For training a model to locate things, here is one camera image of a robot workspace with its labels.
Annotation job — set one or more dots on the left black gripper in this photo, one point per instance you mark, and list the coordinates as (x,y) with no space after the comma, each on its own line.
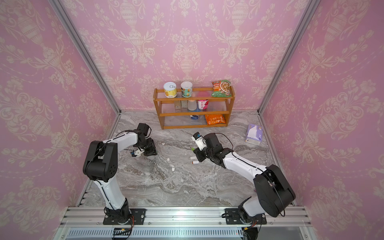
(152,150)

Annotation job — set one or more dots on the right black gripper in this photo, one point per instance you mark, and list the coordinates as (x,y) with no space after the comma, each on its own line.
(199,153)

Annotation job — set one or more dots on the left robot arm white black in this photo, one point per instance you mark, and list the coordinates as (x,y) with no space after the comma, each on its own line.
(101,166)

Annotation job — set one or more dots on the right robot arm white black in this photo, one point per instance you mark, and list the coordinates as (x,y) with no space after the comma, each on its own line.
(273,191)

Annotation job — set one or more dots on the orange snack bag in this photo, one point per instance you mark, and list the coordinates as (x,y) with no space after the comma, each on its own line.
(215,119)

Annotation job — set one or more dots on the wooden shelf rack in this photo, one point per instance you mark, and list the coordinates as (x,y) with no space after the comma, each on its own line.
(182,113)

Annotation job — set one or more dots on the pink white cup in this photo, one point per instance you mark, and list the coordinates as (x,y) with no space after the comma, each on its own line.
(203,104)

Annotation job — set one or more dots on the white plastic bottle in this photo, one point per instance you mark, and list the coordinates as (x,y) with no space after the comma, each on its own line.
(192,105)

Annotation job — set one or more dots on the purple tissue box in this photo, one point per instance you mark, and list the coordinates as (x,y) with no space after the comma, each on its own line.
(254,135)

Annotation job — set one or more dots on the yellow white can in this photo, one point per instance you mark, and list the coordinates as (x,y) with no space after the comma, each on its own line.
(170,90)

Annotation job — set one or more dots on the green red snack packet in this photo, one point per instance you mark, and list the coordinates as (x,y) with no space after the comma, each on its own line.
(221,89)

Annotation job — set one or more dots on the green orange can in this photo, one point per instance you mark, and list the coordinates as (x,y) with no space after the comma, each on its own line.
(186,89)

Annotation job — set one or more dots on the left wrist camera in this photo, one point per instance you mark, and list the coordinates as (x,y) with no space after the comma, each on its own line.
(137,153)

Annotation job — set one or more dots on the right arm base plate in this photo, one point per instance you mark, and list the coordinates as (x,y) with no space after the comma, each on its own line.
(235,216)

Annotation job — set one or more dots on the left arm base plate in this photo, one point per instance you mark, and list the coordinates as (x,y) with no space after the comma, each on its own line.
(132,217)

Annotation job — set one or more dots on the aluminium front rail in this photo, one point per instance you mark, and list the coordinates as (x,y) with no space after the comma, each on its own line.
(184,217)

